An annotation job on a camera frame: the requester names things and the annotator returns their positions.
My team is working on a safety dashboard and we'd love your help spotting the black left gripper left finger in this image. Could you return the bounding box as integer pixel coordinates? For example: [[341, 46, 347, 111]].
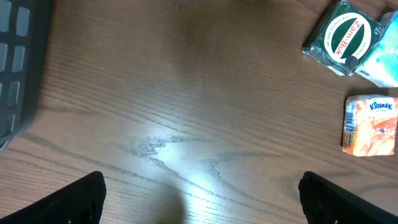
[[1, 171, 106, 224]]

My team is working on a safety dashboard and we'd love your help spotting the black plastic mesh basket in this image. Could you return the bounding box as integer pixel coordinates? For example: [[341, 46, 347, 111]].
[[1, 0, 53, 149]]

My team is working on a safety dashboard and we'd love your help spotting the roll of tape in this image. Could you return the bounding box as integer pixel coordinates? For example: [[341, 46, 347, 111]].
[[302, 1, 384, 76]]

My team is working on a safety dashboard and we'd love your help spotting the orange tissue pack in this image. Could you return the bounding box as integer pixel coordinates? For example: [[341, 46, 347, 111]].
[[342, 95, 397, 157]]

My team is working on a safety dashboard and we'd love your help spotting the small green wipes pack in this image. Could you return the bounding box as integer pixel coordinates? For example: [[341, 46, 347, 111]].
[[356, 11, 397, 88]]

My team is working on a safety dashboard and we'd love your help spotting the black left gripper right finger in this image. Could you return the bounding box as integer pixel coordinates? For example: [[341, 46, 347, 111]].
[[298, 171, 397, 224]]

